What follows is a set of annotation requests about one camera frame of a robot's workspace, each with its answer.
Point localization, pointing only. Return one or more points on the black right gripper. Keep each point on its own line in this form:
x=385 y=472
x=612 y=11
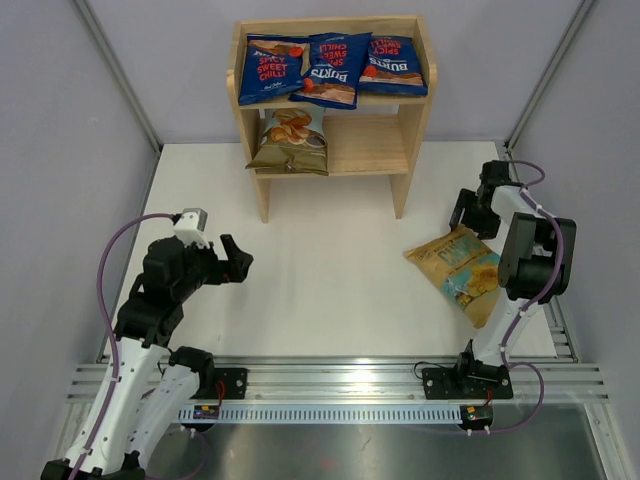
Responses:
x=487 y=229

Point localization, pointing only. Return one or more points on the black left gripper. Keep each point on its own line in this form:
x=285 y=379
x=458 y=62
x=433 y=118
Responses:
x=233 y=269

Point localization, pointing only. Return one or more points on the tan kettle chips bag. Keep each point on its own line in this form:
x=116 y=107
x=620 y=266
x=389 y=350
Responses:
x=464 y=269

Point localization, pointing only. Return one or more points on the light blue cassava chips bag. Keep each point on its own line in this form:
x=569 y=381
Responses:
x=293 y=141

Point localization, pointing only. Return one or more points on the blue Burts chips bag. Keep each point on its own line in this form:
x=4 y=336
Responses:
x=392 y=67
x=273 y=67
x=336 y=63

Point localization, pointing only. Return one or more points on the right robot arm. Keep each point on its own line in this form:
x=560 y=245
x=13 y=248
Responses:
x=534 y=267

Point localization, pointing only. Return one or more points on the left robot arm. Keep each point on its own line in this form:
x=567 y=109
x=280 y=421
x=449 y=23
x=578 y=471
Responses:
x=148 y=383

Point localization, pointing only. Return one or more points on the wooden two-tier shelf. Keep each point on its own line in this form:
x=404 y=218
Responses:
x=383 y=136

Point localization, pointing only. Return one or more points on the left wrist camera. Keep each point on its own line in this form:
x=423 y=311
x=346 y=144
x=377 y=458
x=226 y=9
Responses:
x=189 y=228

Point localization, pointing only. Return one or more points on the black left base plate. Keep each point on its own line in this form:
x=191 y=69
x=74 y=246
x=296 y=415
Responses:
x=231 y=383

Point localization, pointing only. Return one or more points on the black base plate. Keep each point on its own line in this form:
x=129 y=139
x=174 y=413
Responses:
x=440 y=382
x=231 y=383

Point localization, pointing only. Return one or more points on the white slotted cable duct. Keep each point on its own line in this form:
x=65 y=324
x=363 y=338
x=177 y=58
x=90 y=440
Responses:
x=206 y=414

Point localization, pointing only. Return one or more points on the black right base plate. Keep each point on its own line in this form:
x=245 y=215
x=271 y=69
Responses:
x=440 y=382

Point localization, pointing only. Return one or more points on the aluminium mounting rail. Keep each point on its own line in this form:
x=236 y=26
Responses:
x=386 y=381

